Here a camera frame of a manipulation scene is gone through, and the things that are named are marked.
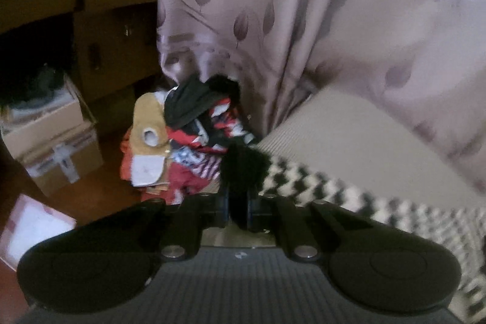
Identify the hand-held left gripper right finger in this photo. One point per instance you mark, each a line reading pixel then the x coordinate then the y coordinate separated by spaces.
pixel 251 213

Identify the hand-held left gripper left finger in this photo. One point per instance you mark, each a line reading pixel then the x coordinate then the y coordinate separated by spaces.
pixel 222 212

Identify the black and cream zigzag knit garment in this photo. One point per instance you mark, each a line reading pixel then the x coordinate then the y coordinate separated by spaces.
pixel 341 191

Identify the pile of colourful clothes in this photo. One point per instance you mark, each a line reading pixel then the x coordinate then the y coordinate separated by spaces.
pixel 193 164

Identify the tan and white garment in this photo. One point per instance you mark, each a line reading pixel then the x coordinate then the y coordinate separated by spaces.
pixel 146 126

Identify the taped cardboard box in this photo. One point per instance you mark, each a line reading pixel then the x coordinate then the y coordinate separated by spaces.
pixel 64 157

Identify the white and pink flat box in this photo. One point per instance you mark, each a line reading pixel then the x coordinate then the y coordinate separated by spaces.
pixel 30 221

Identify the wooden desk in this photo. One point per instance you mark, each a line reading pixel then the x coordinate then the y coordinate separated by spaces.
pixel 114 43

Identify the open cardboard box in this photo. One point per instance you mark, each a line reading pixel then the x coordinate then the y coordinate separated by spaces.
pixel 41 119

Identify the leaf print curtain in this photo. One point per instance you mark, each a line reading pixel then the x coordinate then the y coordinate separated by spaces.
pixel 265 5

